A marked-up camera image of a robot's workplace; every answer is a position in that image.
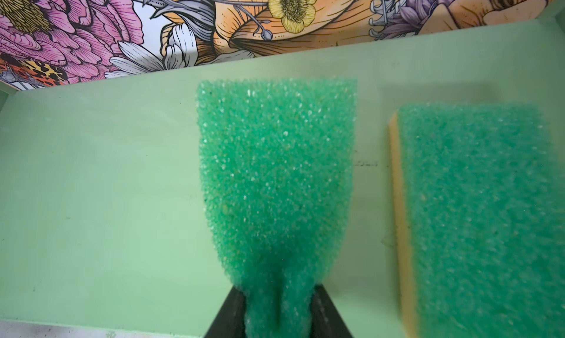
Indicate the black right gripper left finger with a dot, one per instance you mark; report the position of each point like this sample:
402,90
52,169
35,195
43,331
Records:
229,321

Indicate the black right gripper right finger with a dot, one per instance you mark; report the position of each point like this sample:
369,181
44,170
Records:
326,320

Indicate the green-yellow sponge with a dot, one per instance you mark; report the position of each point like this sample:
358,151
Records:
276,169
479,215

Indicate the green metal shelf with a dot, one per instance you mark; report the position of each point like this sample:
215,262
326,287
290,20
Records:
103,232

